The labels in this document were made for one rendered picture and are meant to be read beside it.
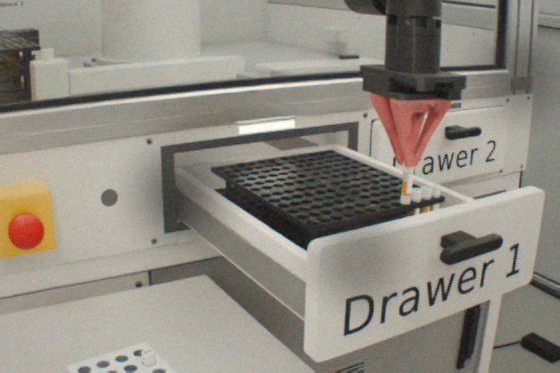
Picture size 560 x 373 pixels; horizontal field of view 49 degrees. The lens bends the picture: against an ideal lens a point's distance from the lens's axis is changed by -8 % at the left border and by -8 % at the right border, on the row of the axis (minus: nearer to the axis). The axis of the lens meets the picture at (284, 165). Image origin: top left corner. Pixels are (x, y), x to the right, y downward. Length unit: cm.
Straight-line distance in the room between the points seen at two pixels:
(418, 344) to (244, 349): 58
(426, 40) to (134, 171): 37
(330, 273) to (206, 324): 25
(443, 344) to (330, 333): 73
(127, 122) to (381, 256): 36
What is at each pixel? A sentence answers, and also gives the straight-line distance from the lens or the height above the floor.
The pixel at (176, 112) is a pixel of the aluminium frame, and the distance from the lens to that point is 80.
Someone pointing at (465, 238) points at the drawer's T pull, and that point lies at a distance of 60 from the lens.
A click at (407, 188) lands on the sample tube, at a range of 70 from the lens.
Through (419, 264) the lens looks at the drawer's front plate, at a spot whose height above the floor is 89.
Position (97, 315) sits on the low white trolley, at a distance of 77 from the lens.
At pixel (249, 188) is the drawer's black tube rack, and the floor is 90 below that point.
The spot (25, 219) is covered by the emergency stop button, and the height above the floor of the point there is 89.
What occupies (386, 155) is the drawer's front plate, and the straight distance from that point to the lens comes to 96.
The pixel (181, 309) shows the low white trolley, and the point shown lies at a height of 76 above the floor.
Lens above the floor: 113
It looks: 17 degrees down
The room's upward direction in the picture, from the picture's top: 1 degrees clockwise
